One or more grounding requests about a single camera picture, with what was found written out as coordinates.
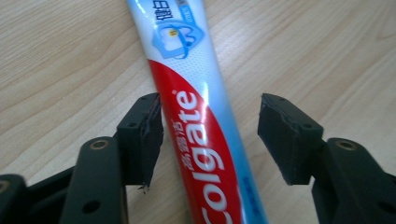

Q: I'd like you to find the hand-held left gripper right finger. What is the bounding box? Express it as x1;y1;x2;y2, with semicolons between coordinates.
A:
257;92;325;187

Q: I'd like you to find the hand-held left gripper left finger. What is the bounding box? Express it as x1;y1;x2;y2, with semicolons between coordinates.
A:
113;91;164;194

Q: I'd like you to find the red white blue toothpaste tube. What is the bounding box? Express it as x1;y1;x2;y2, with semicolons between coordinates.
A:
125;0;271;224

